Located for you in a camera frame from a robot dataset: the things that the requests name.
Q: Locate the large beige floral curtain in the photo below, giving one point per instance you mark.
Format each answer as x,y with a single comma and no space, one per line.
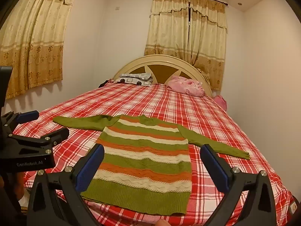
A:
35,40

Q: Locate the bed with red plaid sheet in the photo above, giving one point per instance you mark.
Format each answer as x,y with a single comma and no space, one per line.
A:
211,122

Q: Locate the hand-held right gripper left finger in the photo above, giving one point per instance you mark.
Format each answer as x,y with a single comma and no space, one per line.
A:
90,169

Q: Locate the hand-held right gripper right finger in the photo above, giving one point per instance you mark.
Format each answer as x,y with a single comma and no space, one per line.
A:
215,169

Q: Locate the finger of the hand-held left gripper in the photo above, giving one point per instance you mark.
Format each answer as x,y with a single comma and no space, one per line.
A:
28,115
57,135

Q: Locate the pink cloth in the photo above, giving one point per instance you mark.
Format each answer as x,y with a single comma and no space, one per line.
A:
221,101

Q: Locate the green orange striped knit sweater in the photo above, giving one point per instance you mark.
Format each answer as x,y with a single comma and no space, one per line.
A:
145,164

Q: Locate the pink crumpled blanket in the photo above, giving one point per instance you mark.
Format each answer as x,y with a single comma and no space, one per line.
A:
187,86

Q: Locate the cream wooden headboard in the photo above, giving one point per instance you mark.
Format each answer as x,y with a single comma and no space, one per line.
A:
162,62

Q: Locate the grey white folded cloth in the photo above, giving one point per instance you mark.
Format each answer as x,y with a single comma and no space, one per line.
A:
135,78

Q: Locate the beige floral curtain panel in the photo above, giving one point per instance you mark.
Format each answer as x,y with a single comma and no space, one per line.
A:
168,28
209,44

